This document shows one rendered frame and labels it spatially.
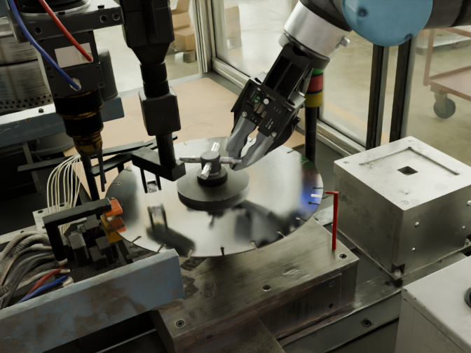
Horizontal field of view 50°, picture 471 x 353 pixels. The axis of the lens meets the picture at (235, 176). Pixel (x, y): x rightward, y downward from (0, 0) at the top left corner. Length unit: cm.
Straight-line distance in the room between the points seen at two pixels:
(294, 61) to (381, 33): 14
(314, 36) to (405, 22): 14
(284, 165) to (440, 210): 26
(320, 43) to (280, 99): 8
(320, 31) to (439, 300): 35
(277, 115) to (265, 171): 17
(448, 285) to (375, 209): 22
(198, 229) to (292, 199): 14
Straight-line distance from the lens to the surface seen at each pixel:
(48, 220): 72
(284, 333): 80
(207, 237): 67
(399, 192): 85
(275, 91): 65
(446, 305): 67
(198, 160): 75
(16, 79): 130
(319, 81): 95
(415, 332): 71
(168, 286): 60
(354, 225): 94
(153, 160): 70
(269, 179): 78
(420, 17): 53
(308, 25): 64
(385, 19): 52
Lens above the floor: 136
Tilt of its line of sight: 31 degrees down
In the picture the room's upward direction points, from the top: 5 degrees counter-clockwise
